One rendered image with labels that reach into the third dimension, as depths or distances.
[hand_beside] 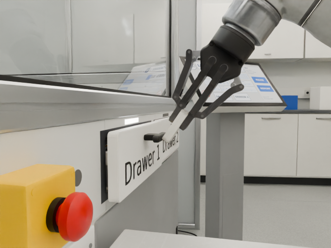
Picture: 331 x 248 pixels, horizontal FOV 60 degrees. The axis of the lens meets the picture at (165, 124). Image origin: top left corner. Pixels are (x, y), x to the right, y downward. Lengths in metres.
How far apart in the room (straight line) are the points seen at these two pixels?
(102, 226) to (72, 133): 0.17
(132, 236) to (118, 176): 0.10
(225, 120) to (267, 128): 2.18
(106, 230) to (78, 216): 0.25
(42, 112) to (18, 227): 0.12
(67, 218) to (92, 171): 0.19
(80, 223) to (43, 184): 0.04
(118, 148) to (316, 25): 0.37
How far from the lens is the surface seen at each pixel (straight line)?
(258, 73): 1.64
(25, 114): 0.30
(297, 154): 3.72
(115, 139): 0.44
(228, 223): 1.57
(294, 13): 0.55
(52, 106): 0.35
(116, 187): 0.45
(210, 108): 0.54
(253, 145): 3.57
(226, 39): 0.52
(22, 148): 0.30
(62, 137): 0.36
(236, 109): 1.35
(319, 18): 0.54
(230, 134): 1.46
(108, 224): 0.50
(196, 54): 0.55
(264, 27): 0.53
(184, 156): 2.22
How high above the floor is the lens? 0.97
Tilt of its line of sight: 4 degrees down
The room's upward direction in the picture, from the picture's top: straight up
